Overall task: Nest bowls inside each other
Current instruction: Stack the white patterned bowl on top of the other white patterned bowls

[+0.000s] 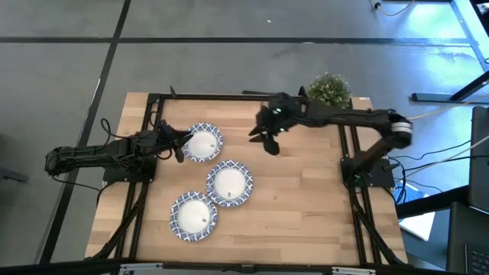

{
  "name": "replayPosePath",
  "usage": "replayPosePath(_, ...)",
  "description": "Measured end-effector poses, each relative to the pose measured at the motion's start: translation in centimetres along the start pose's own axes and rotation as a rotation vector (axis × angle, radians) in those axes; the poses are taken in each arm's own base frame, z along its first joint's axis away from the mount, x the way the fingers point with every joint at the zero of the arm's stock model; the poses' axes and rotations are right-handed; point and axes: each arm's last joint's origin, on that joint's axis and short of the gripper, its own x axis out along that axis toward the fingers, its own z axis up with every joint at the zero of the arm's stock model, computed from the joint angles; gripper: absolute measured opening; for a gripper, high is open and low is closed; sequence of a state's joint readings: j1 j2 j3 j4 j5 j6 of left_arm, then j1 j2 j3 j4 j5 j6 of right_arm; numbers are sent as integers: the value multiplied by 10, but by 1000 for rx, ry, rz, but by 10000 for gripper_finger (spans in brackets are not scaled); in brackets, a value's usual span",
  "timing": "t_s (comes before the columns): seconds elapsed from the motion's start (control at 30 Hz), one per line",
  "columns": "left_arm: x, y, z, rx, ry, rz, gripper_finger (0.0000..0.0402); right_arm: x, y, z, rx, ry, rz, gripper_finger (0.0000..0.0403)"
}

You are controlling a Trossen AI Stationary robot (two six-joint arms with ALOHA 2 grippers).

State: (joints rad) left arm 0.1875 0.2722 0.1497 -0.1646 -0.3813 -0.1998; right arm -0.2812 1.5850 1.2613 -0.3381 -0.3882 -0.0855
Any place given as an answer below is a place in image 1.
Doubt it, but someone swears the dark laptop computer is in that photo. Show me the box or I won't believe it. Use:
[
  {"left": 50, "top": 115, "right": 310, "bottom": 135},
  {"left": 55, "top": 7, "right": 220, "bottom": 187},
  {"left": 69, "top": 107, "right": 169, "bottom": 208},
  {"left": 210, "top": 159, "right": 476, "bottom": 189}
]
[{"left": 445, "top": 201, "right": 489, "bottom": 275}]

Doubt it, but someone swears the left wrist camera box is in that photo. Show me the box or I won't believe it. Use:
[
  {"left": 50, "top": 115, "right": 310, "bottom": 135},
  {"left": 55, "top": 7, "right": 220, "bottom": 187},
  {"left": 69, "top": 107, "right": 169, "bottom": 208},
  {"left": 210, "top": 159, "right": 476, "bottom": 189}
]
[{"left": 133, "top": 129, "right": 157, "bottom": 149}]

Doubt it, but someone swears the dark grey monitor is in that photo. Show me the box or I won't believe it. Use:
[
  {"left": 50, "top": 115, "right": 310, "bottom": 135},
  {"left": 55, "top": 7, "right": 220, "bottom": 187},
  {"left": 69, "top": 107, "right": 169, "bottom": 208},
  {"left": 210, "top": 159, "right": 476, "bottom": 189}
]
[{"left": 468, "top": 105, "right": 489, "bottom": 213}]

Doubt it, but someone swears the silver frame bracket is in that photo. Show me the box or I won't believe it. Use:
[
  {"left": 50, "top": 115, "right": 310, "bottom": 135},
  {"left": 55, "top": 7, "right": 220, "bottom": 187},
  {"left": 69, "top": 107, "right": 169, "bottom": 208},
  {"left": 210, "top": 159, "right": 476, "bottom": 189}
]
[
  {"left": 331, "top": 266, "right": 377, "bottom": 275},
  {"left": 119, "top": 262, "right": 164, "bottom": 275}
]

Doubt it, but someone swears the blue flat object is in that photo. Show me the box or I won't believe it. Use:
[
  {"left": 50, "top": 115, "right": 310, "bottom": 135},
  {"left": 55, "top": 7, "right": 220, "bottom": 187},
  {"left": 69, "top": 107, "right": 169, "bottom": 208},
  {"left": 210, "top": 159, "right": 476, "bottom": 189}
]
[{"left": 393, "top": 181, "right": 425, "bottom": 204}]

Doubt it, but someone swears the white paper sheet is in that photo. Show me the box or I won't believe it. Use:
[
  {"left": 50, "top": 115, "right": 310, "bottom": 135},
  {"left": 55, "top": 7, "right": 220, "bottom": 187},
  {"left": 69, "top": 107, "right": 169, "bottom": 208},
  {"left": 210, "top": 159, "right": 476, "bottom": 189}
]
[{"left": 398, "top": 211, "right": 436, "bottom": 242}]

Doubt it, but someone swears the black power cable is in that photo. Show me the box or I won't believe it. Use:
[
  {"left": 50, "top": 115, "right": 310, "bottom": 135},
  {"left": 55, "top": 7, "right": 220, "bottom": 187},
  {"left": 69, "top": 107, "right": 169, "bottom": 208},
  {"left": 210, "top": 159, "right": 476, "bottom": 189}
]
[{"left": 385, "top": 140, "right": 471, "bottom": 171}]

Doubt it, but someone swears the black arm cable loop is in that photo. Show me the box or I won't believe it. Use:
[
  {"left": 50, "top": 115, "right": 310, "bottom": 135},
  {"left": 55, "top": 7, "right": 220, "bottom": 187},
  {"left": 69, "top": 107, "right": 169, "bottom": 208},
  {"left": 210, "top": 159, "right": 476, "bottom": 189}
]
[{"left": 99, "top": 117, "right": 133, "bottom": 148}]

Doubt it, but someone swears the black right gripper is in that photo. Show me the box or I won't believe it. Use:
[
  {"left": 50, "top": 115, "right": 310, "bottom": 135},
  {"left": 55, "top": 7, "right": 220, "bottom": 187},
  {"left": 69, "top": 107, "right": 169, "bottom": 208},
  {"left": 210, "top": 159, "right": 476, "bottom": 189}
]
[{"left": 248, "top": 91, "right": 306, "bottom": 157}]

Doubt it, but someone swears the black desk leg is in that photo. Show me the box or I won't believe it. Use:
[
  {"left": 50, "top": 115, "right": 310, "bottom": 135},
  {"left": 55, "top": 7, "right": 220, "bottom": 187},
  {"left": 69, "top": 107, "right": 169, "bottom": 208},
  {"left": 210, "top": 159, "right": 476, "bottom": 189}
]
[{"left": 411, "top": 70, "right": 489, "bottom": 103}]

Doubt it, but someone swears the yellow power cable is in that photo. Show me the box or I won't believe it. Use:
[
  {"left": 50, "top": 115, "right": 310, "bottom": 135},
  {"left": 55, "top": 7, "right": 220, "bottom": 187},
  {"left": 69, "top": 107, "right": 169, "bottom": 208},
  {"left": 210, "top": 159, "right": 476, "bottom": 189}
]
[{"left": 368, "top": 0, "right": 416, "bottom": 17}]

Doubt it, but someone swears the cream floor cable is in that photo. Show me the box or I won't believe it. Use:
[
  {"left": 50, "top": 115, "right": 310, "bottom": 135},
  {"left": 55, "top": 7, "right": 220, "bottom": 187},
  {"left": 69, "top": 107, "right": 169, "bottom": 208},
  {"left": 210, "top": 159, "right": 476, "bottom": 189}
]
[
  {"left": 406, "top": 93, "right": 489, "bottom": 121},
  {"left": 403, "top": 135, "right": 489, "bottom": 179}
]

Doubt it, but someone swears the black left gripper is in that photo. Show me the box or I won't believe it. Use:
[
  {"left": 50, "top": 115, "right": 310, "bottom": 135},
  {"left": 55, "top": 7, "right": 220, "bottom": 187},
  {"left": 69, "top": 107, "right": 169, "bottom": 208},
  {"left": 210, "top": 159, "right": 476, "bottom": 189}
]
[{"left": 152, "top": 119, "right": 195, "bottom": 164}]

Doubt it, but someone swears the blue white patterned paper bowl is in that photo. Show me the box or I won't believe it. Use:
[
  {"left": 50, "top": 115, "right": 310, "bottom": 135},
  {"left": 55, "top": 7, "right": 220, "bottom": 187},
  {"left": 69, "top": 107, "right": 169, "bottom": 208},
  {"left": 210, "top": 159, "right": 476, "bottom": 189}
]
[
  {"left": 182, "top": 121, "right": 225, "bottom": 163},
  {"left": 169, "top": 190, "right": 219, "bottom": 242},
  {"left": 206, "top": 159, "right": 254, "bottom": 209}
]

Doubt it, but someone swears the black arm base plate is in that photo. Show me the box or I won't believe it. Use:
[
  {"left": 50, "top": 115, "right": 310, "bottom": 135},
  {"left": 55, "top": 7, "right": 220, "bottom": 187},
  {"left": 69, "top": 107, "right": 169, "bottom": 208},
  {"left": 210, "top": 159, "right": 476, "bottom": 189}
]
[
  {"left": 102, "top": 154, "right": 158, "bottom": 183},
  {"left": 340, "top": 156, "right": 397, "bottom": 189}
]

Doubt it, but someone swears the black aluminium table frame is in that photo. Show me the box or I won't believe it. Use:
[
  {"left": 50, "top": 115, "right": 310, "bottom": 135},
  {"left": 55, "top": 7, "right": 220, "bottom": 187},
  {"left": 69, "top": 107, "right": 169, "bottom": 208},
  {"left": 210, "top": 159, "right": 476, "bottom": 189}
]
[{"left": 87, "top": 86, "right": 408, "bottom": 275}]

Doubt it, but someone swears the small potted green plant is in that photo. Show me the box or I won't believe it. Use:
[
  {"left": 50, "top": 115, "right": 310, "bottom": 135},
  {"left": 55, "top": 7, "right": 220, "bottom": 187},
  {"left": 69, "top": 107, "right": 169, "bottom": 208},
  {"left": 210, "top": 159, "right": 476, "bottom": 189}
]
[{"left": 305, "top": 71, "right": 352, "bottom": 110}]

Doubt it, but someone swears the black desk crossbar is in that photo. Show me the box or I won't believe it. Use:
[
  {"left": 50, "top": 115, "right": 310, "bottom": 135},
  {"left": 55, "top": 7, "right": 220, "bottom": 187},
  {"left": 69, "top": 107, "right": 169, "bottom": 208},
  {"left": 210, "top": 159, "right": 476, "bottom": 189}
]
[{"left": 395, "top": 185, "right": 471, "bottom": 219}]

